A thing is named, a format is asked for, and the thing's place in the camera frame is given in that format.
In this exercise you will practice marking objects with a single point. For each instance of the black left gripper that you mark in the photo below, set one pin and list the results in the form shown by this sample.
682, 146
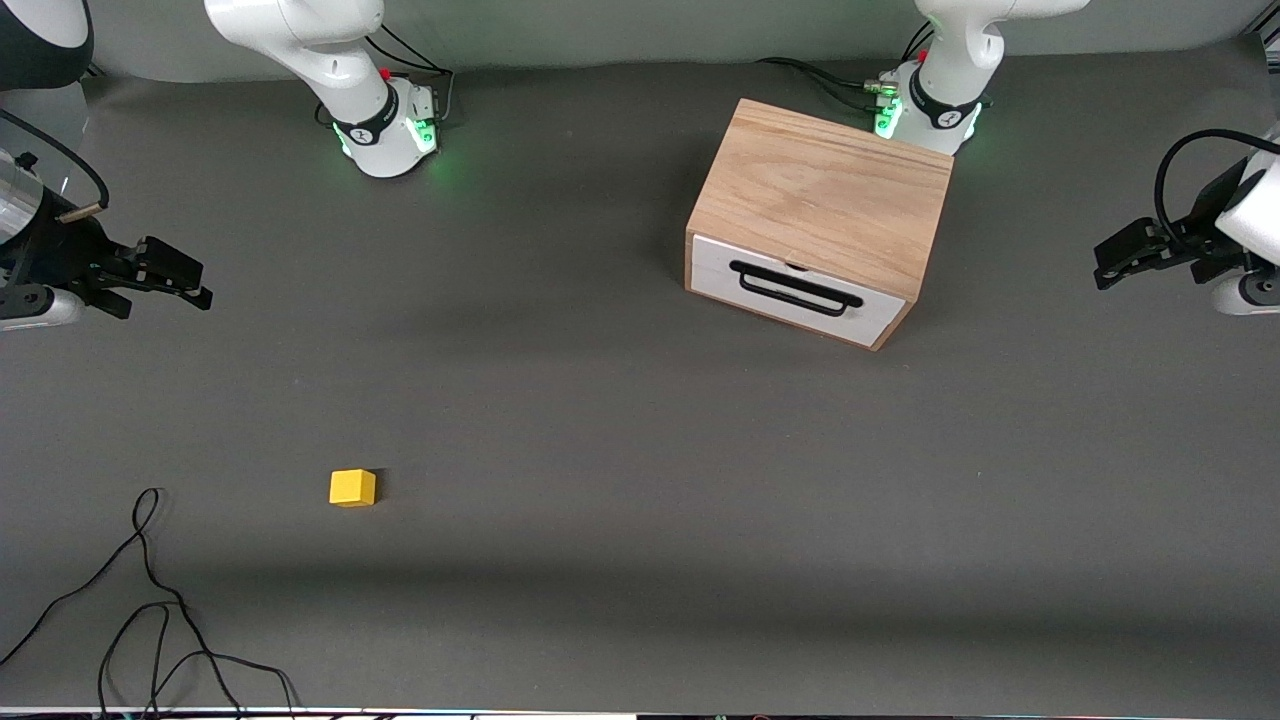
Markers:
1196, 238

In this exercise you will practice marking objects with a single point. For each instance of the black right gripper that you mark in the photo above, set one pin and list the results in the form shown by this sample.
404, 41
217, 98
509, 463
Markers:
62, 255

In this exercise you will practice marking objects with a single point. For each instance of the yellow cube block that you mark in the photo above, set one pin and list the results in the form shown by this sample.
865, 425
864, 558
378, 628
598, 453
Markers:
352, 488

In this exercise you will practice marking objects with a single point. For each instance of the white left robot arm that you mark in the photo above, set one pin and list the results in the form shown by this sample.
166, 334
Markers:
950, 60

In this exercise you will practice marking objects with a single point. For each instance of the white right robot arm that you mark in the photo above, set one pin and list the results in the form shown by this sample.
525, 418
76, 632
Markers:
330, 60

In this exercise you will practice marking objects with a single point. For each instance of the wooden drawer cabinet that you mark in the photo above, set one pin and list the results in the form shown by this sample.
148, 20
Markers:
820, 190

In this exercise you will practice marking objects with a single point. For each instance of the dark grey table mat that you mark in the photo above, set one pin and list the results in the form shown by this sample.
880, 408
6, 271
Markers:
600, 480

